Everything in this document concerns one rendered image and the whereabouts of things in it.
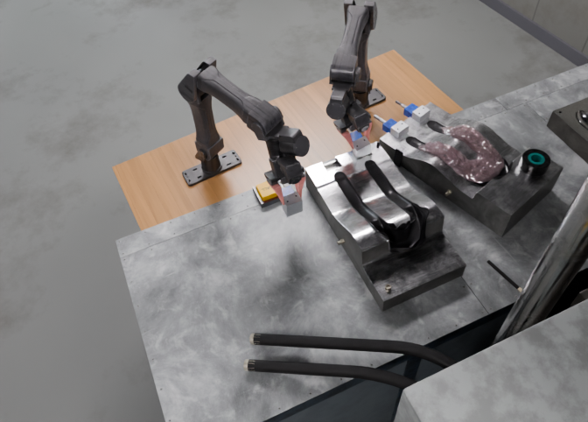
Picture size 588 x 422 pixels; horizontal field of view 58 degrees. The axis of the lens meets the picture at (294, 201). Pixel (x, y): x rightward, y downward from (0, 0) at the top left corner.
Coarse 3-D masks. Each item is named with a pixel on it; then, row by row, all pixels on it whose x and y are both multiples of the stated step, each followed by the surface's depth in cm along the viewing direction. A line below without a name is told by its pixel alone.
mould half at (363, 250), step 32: (352, 160) 168; (384, 160) 167; (320, 192) 162; (416, 192) 158; (352, 224) 150; (352, 256) 153; (384, 256) 149; (416, 256) 149; (448, 256) 148; (384, 288) 143; (416, 288) 144
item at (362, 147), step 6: (354, 132) 169; (354, 138) 168; (360, 138) 166; (366, 138) 166; (354, 144) 165; (360, 144) 165; (366, 144) 165; (354, 150) 166; (360, 150) 165; (366, 150) 166; (360, 156) 168
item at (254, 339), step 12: (252, 336) 140; (264, 336) 139; (276, 336) 138; (288, 336) 137; (300, 336) 136; (312, 336) 136; (324, 348) 134; (336, 348) 133; (348, 348) 131; (360, 348) 130; (372, 348) 129; (384, 348) 128
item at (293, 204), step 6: (282, 186) 157; (288, 186) 156; (282, 192) 155; (288, 192) 155; (294, 192) 155; (288, 198) 152; (294, 198) 152; (300, 198) 152; (282, 204) 155; (288, 204) 151; (294, 204) 151; (300, 204) 153; (288, 210) 152; (294, 210) 154; (300, 210) 155; (288, 216) 155
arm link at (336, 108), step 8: (360, 72) 152; (336, 88) 151; (344, 88) 151; (336, 96) 147; (344, 96) 149; (328, 104) 149; (336, 104) 148; (344, 104) 149; (328, 112) 151; (336, 112) 150; (344, 112) 149
